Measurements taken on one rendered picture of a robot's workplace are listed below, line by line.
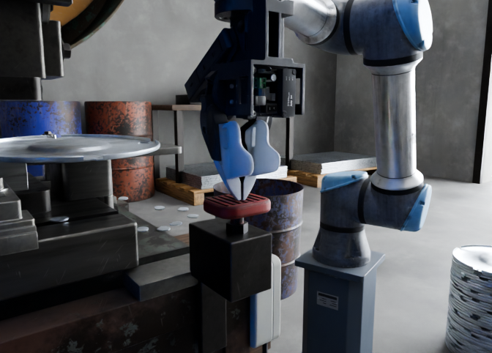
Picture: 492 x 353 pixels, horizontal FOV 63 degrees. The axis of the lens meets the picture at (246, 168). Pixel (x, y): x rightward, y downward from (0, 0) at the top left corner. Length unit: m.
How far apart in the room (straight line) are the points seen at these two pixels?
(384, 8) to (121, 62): 3.61
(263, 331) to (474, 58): 4.67
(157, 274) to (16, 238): 0.17
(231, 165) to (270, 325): 0.30
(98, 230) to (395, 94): 0.63
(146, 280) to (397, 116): 0.61
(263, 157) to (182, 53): 4.15
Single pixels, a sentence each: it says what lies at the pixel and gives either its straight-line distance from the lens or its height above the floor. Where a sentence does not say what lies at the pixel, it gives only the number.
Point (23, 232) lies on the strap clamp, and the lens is 0.48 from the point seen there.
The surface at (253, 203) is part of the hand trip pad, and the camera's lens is 0.45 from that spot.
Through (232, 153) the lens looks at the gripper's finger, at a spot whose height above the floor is 0.80.
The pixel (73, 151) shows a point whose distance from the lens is 0.66.
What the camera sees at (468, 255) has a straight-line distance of 1.64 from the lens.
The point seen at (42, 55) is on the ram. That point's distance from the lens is 0.65.
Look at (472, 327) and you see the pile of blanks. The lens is 1.59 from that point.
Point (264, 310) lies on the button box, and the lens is 0.63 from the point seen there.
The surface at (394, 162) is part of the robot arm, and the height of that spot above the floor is 0.73.
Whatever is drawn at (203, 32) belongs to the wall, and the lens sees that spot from 4.74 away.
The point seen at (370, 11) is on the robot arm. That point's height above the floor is 1.03.
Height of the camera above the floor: 0.85
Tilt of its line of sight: 9 degrees down
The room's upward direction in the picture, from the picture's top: straight up
